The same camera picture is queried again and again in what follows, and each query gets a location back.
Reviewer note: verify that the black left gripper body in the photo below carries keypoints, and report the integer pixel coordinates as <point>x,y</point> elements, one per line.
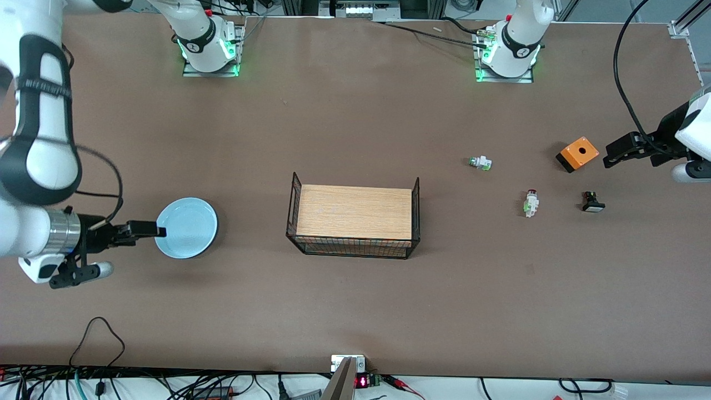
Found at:
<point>664,133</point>

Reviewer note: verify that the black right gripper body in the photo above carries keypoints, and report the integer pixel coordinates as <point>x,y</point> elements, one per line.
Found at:
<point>95,234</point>

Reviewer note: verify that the light blue round plate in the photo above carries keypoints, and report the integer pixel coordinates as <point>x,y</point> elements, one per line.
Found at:
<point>189,228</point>

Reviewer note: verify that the red push button switch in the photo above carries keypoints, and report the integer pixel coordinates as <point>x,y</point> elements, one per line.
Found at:
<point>531,206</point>

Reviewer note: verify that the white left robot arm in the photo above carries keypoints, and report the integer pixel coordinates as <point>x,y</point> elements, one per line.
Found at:
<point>519,33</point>

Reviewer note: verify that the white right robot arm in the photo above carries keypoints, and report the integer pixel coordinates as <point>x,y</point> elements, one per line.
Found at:
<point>39,161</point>

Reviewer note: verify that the black white-capped push button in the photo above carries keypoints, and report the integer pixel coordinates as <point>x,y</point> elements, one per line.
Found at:
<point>593,206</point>

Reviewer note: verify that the black power adapter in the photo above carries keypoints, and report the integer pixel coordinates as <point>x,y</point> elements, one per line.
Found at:
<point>214,393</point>

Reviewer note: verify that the grey power strip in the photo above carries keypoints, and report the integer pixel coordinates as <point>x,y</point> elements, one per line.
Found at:
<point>305,395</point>

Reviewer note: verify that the white plastic piece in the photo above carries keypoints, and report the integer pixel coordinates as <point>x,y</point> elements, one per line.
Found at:
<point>619,391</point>

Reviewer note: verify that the red digit display module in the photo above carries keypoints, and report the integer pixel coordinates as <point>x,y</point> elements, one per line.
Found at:
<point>362,381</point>

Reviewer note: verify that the red probe lead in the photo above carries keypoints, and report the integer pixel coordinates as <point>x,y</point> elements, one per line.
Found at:
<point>395,381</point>

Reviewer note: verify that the metal lit background fixture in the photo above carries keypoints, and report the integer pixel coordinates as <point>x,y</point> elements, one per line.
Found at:
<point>361,10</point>

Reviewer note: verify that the orange button enclosure box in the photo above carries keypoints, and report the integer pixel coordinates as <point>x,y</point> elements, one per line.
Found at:
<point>590,155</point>

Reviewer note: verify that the aluminium frame corner profile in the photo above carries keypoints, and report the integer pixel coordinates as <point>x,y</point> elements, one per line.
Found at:
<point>679,29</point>

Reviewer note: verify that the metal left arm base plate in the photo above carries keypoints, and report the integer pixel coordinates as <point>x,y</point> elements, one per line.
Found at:
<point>522,79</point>

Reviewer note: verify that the green push button switch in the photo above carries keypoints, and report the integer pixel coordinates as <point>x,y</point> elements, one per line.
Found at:
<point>482,163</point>

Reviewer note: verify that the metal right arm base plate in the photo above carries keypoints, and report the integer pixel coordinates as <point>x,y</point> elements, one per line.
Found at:
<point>194,71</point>

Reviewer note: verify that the grey metal camera bracket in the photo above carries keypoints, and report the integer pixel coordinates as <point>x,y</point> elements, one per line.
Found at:
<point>340,383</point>

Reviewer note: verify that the white mount block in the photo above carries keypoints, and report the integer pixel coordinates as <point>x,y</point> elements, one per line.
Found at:
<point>361,364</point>

